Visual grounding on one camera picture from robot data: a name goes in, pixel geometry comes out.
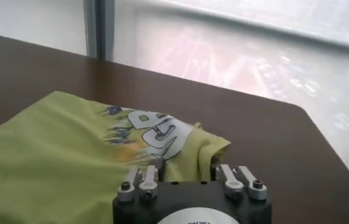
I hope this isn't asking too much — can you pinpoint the grey outdoor handrail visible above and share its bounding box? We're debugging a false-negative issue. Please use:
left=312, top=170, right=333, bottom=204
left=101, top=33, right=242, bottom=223
left=137, top=0, right=349, bottom=56

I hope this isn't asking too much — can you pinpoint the lime green printed t-shirt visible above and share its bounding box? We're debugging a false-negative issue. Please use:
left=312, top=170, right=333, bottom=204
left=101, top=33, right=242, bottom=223
left=0, top=90, right=232, bottom=224

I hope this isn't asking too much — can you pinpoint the dark vertical window mullion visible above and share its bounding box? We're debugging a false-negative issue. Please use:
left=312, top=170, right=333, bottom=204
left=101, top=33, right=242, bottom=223
left=82, top=0, right=116, bottom=61

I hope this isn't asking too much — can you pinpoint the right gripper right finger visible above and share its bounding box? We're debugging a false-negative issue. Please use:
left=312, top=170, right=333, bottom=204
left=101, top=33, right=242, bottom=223
left=210, top=163, right=268, bottom=201

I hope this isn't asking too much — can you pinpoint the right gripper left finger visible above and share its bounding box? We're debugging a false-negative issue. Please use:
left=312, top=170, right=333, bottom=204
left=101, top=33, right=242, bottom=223
left=116, top=158, right=166, bottom=202

